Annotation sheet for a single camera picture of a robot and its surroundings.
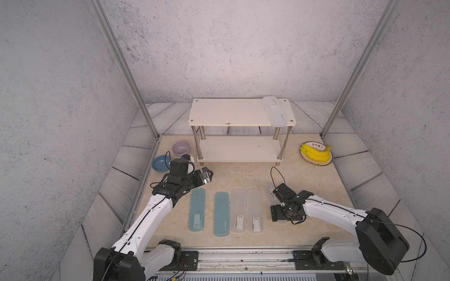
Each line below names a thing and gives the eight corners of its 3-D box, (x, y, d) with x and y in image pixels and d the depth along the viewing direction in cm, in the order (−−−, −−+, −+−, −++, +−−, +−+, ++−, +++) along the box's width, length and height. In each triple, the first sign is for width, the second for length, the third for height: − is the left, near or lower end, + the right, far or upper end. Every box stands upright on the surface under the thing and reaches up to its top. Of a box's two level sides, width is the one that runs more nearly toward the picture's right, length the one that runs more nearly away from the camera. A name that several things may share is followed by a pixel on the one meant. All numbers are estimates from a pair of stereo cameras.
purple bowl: (174, 158, 112) (171, 151, 106) (177, 147, 118) (174, 140, 112) (189, 158, 112) (187, 151, 106) (191, 147, 118) (189, 140, 112)
